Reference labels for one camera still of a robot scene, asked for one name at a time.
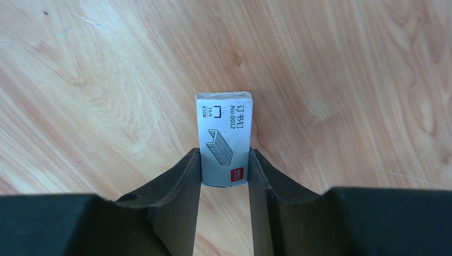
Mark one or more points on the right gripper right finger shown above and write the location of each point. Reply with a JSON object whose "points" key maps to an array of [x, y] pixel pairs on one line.
{"points": [[275, 201]]}

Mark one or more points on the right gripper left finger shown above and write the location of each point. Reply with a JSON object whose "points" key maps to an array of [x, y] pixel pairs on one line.
{"points": [[171, 202]]}

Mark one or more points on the grey staple box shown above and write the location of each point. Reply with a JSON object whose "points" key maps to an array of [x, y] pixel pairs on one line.
{"points": [[224, 123]]}

